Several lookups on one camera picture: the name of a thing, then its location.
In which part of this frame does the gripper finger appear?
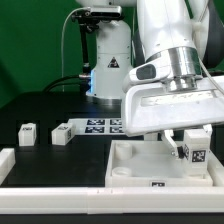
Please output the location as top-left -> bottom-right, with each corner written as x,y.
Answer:
203,124 -> 213,135
162,130 -> 178,157

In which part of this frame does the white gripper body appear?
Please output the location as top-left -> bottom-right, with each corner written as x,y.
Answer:
121,78 -> 224,136

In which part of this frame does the white square tabletop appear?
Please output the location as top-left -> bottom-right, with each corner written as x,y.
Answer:
105,140 -> 213,187

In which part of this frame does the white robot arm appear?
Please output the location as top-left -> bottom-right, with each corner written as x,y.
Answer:
77,0 -> 224,136

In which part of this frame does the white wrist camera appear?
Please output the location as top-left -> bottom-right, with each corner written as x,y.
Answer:
122,50 -> 171,93

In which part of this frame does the white obstacle right wall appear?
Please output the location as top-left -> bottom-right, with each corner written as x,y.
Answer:
208,156 -> 224,187

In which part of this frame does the white obstacle wall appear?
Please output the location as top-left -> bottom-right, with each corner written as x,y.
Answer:
208,156 -> 224,187
0,187 -> 224,214
0,148 -> 16,185

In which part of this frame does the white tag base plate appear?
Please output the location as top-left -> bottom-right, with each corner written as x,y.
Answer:
68,118 -> 123,135

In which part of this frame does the white obstacle front wall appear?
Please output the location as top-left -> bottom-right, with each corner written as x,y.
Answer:
0,187 -> 224,214

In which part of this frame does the black cable bundle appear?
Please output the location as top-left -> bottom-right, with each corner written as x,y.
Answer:
41,74 -> 93,93

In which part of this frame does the black camera on stand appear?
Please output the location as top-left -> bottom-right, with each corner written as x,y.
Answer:
71,6 -> 123,24

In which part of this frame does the white camera cable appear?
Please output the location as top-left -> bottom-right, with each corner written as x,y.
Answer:
60,6 -> 92,93

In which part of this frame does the white obstacle left wall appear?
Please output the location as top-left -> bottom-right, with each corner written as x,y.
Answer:
0,148 -> 16,185

